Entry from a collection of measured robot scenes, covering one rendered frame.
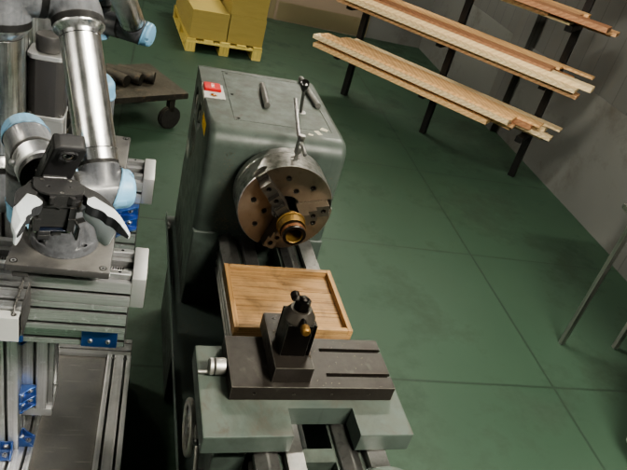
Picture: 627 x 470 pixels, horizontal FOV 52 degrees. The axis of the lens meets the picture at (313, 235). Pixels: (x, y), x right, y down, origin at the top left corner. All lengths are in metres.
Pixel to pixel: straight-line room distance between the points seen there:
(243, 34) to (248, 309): 5.15
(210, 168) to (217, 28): 4.71
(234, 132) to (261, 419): 0.96
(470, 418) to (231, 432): 1.86
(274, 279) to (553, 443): 1.79
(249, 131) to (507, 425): 1.93
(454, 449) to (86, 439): 1.57
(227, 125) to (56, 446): 1.21
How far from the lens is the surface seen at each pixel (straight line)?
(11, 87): 1.38
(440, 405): 3.22
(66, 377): 2.62
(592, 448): 3.49
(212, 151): 2.12
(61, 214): 1.01
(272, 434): 1.57
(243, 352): 1.67
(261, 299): 1.98
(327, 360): 1.72
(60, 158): 0.98
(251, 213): 2.07
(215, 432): 1.54
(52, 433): 2.45
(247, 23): 6.83
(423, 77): 5.79
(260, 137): 2.13
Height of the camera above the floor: 2.10
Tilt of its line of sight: 31 degrees down
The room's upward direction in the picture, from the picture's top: 16 degrees clockwise
